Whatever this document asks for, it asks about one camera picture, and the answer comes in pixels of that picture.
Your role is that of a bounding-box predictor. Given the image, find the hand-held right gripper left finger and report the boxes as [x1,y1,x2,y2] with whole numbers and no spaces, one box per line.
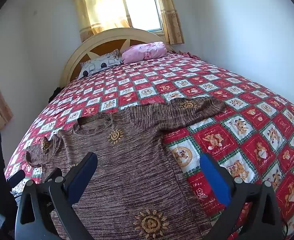
[15,152,98,240]

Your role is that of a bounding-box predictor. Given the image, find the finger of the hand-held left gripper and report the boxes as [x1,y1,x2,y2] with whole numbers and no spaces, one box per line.
[7,169,26,187]

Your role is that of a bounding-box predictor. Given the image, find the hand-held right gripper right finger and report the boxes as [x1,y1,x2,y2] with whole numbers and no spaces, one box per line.
[199,153,288,240]

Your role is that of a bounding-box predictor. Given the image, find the brown knitted sweater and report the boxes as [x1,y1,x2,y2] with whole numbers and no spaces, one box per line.
[25,97,227,240]

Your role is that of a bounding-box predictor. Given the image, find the red patchwork bear quilt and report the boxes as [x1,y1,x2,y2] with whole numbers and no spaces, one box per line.
[4,51,294,240]

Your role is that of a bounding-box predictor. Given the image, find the grey patterned pillow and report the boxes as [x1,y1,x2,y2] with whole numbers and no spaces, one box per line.
[78,49,123,80]

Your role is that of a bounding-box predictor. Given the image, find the cream wooden headboard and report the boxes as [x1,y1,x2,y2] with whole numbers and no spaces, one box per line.
[59,27,174,88]

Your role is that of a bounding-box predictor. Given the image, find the pink pillow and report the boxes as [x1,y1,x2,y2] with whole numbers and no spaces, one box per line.
[121,41,167,64]

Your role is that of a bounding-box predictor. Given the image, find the narrow yellow curtain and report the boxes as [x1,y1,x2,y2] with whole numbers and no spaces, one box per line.
[159,0,185,45]

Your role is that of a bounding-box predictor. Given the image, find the wide yellow curtain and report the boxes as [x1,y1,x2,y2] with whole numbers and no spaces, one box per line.
[70,0,133,43]

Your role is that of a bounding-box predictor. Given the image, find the window behind headboard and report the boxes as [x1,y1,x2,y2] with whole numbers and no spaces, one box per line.
[122,0,164,34]

